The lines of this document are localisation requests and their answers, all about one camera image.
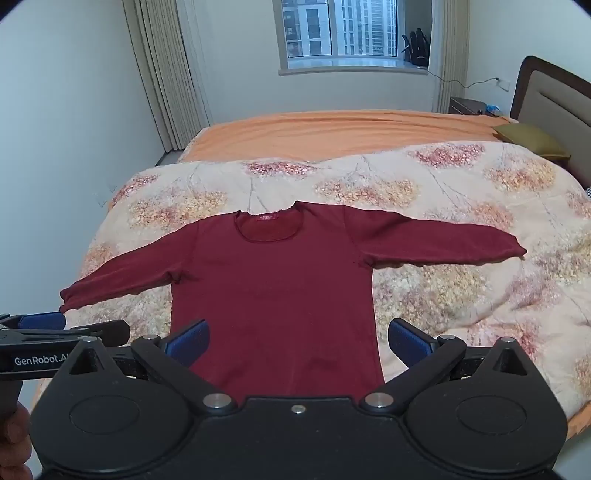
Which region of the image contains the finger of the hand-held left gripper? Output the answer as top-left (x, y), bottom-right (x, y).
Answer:
top-left (0, 312), bottom-right (66, 331)
top-left (68, 320), bottom-right (131, 348)

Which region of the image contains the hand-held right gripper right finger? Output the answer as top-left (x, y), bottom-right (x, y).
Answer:
top-left (360, 318), bottom-right (542, 414)

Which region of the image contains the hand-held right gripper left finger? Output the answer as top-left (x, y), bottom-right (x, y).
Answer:
top-left (53, 318), bottom-right (237, 414)

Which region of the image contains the dark red long-sleeved shirt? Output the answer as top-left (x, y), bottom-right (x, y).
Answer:
top-left (59, 202), bottom-right (528, 402)

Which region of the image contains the person's left hand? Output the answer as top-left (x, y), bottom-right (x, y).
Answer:
top-left (0, 401), bottom-right (32, 480)

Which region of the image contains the floral quilt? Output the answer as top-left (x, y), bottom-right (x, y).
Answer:
top-left (76, 141), bottom-right (591, 439)

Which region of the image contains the orange bed sheet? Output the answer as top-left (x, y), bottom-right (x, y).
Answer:
top-left (178, 109), bottom-right (518, 163)

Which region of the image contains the olive green pillow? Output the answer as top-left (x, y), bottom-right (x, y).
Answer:
top-left (492, 122), bottom-right (571, 161)

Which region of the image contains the brown nightstand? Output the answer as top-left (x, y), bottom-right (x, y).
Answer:
top-left (449, 96), bottom-right (488, 116)

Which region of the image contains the beige pleated curtain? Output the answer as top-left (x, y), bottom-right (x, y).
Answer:
top-left (122, 0), bottom-right (214, 153)
top-left (429, 0), bottom-right (469, 114)

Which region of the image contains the padded bed headboard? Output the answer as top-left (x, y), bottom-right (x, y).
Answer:
top-left (510, 55), bottom-right (591, 190)

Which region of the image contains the black backpack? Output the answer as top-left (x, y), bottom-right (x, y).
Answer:
top-left (402, 28), bottom-right (430, 66)

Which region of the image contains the window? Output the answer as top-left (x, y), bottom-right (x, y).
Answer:
top-left (272, 0), bottom-right (432, 77)

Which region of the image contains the black charging cable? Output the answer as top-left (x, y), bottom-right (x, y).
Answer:
top-left (425, 67), bottom-right (499, 89)

